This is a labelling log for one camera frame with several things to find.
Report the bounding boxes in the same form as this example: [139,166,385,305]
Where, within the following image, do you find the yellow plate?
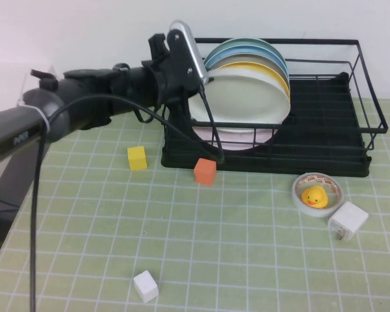
[218,61,293,107]

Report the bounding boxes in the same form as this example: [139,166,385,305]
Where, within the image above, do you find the orange cube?
[193,157,218,187]

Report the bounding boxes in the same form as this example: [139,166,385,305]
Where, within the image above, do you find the yellow cube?
[127,146,148,172]

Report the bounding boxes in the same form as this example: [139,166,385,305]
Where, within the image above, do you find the blue plate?
[203,45,287,77]

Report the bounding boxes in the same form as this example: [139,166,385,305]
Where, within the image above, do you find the pink plate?
[191,126,279,153]

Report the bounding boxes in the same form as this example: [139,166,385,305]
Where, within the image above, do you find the white plug charger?
[327,200,369,241]

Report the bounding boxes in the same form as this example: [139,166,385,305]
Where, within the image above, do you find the green plate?
[203,38,285,66]

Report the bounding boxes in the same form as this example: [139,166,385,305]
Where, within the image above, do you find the green checked tablecloth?
[0,88,390,312]

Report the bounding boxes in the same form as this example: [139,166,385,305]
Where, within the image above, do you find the black wire dish rack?
[161,38,389,179]

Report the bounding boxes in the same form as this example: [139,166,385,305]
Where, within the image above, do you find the blue floor cable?
[0,196,22,215]

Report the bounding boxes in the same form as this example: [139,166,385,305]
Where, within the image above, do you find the clear tape roll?
[291,172,345,218]

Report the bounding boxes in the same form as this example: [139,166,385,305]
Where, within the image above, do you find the yellow rubber duck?
[300,185,329,209]

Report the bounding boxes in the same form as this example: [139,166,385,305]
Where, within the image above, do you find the white plate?
[187,67,291,134]

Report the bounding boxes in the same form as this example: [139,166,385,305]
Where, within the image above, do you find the grey plate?
[209,54,289,82]

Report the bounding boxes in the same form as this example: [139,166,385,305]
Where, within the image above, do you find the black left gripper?
[140,32,196,124]

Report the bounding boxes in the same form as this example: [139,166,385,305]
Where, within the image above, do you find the black left camera cable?
[29,83,227,312]

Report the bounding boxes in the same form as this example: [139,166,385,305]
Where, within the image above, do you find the white cube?
[133,270,159,304]

